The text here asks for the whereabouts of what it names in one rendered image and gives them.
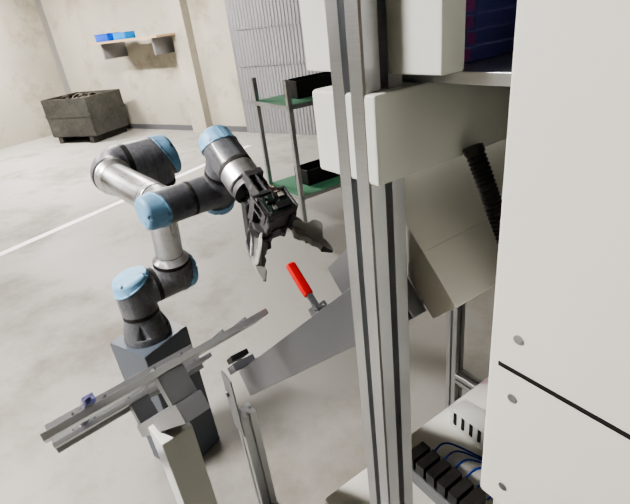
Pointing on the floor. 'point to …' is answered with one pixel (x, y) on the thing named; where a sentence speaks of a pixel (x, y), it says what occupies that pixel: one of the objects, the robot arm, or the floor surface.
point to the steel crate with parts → (86, 115)
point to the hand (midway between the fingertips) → (300, 268)
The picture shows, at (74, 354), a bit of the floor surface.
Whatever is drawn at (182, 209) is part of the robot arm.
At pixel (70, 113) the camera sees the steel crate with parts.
